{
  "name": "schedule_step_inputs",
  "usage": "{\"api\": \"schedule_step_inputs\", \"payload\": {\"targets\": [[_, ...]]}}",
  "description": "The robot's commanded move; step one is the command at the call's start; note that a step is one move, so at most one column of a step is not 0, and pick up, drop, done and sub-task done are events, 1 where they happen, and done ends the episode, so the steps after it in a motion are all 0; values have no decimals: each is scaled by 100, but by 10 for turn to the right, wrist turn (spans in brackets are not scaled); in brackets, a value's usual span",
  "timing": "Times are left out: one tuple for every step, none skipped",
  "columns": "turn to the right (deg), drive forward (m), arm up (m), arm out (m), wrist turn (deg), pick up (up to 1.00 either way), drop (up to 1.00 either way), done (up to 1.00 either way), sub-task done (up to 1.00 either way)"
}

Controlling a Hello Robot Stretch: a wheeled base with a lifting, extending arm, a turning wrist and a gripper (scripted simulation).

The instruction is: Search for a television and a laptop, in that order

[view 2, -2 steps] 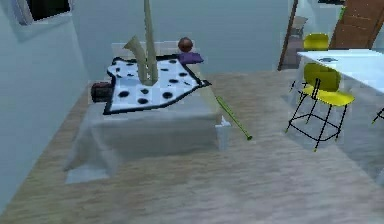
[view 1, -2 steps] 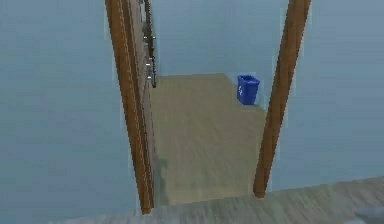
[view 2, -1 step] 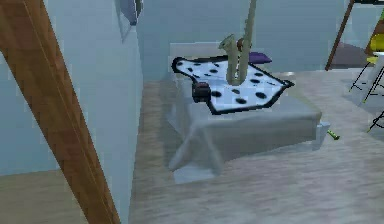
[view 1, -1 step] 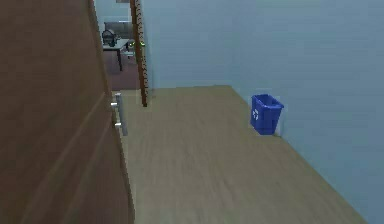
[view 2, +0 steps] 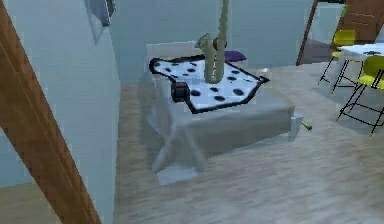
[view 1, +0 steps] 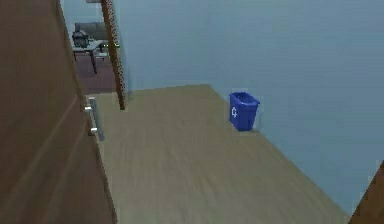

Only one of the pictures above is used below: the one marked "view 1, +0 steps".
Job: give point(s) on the blue recycling bin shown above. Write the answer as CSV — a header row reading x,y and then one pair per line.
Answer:
x,y
242,112

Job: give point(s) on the grey coffee table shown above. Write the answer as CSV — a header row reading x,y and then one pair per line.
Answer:
x,y
89,50

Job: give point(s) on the grey sofa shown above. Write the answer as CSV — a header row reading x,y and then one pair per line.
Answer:
x,y
93,29

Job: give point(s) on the dark object on table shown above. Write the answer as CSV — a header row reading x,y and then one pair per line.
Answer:
x,y
80,39

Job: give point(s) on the brown wooden room door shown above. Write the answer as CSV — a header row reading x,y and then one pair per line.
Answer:
x,y
36,116

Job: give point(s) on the brown wooden furniture corner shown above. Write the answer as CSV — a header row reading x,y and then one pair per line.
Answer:
x,y
370,203

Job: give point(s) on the brown wooden door frame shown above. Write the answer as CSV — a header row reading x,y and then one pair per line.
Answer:
x,y
115,53

